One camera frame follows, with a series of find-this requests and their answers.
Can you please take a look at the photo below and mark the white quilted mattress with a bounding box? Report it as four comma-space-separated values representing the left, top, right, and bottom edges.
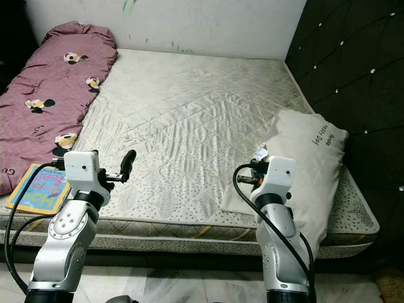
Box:
0, 49, 381, 259

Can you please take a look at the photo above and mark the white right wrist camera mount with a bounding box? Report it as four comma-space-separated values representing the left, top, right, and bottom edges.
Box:
262, 157, 297, 201

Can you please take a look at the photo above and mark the blue yellow children's book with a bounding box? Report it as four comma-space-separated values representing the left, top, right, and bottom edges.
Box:
5, 163, 71, 215

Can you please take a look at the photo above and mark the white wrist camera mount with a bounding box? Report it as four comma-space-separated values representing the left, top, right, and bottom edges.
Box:
262, 157, 297, 201
64, 150, 109, 193

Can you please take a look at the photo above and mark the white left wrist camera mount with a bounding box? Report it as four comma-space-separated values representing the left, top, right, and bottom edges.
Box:
64, 150, 109, 193

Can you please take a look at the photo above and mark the black tufted headboard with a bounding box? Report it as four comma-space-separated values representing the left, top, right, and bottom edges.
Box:
284, 0, 404, 266

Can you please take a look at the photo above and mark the pink cartoon print quilt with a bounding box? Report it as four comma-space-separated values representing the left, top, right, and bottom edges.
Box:
0, 22, 118, 196

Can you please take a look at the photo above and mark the brown floor mat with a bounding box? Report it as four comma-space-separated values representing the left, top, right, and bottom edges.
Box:
376, 265, 404, 303

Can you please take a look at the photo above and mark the white pillow with tree print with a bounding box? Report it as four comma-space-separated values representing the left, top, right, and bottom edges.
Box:
221, 109, 349, 253

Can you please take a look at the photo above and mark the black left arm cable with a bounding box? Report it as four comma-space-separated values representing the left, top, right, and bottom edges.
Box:
4, 161, 67, 294

